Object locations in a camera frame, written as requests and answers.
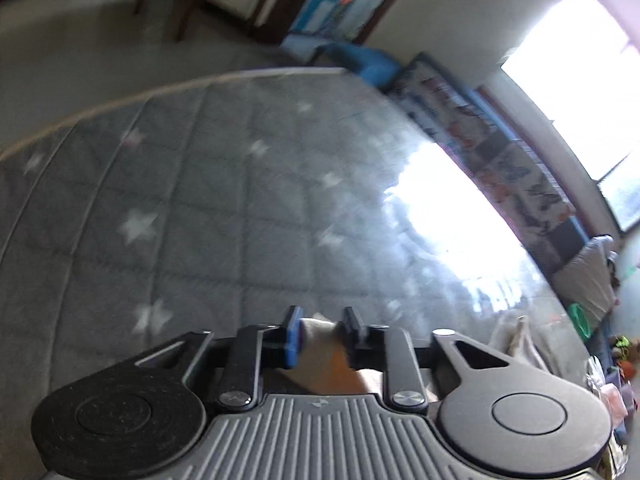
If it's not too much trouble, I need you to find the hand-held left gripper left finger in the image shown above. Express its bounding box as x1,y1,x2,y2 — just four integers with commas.
134,306,302,409

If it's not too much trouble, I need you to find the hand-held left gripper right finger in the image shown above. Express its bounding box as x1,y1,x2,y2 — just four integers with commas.
340,307,532,414

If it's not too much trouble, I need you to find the cream garment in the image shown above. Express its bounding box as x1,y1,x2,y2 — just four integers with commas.
295,314,548,397

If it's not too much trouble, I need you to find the grey star quilted table cover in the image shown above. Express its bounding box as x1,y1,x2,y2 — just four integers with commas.
0,67,593,411

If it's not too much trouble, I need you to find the green plastic bowl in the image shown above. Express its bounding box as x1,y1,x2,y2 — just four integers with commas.
567,302,594,342

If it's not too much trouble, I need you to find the butterfly print cushion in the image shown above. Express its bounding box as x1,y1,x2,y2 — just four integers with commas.
392,55,488,156
452,127,578,233

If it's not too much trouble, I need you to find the grey pillow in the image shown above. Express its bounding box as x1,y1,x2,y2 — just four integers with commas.
554,235,620,331

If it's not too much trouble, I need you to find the white crumpled plastic bag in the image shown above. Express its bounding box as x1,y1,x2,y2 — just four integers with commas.
584,354,617,393

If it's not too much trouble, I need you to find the blue cardboard box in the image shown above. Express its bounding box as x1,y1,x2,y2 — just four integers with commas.
286,0,357,56

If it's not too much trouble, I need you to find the window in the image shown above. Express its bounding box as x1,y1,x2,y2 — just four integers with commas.
500,0,640,233

